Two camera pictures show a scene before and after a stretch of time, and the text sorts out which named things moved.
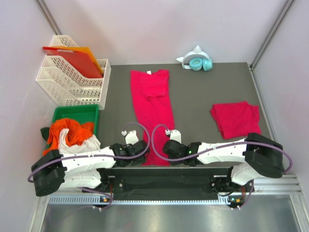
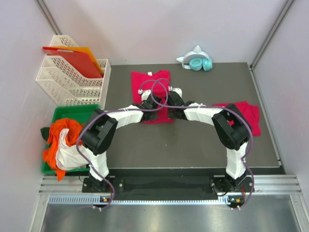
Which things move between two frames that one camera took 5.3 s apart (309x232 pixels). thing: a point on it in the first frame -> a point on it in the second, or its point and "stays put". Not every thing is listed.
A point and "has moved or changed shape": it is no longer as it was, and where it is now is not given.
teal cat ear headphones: x=196 y=60 stays put
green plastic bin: x=84 y=113 stays put
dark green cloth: x=45 y=132 stays put
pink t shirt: x=152 y=97 has moved or changed shape
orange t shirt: x=77 y=133 stays put
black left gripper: x=142 y=159 -> x=155 y=116
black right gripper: x=174 y=163 -> x=170 y=115
